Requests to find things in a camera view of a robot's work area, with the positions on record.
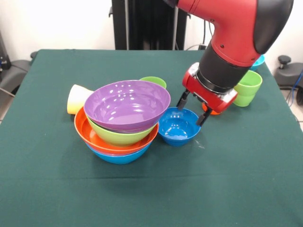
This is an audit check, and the black hanging cable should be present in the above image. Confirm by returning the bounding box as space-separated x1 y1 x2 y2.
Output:
207 21 215 46
202 20 208 45

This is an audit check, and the large green bowl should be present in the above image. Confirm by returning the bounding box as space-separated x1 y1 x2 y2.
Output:
86 117 159 147

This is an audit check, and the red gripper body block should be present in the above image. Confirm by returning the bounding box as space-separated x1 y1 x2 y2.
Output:
182 62 238 114

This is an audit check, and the dark blue small bowl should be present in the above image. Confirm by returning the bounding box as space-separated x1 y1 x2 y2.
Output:
157 107 202 147

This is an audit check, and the wide orange bowl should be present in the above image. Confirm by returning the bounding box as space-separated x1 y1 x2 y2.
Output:
74 106 159 156

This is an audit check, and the dark green table cloth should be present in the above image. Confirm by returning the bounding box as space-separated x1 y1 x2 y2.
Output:
0 49 303 227

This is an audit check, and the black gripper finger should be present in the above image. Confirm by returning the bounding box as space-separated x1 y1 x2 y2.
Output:
195 107 212 127
177 89 190 111

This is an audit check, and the large blue bowl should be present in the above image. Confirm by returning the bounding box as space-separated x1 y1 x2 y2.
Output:
85 141 152 165

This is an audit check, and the plain green cup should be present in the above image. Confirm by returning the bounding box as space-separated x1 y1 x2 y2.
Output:
139 76 167 90

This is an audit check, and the purple bowl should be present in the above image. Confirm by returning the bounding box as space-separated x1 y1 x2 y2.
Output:
83 79 171 133

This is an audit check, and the ribbed green cup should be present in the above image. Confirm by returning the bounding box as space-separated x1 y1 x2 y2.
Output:
233 70 263 107

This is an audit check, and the ribbed yellow cup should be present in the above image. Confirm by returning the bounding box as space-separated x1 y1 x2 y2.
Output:
67 84 94 115

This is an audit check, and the light blue small bowl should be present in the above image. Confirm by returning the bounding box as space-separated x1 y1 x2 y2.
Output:
250 54 266 71

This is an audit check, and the grey chair base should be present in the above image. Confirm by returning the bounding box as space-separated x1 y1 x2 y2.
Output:
0 59 33 90

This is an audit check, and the plain orange cup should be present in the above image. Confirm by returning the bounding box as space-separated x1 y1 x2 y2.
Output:
202 101 221 116

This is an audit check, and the blue cable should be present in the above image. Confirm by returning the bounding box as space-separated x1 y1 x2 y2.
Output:
286 70 303 106

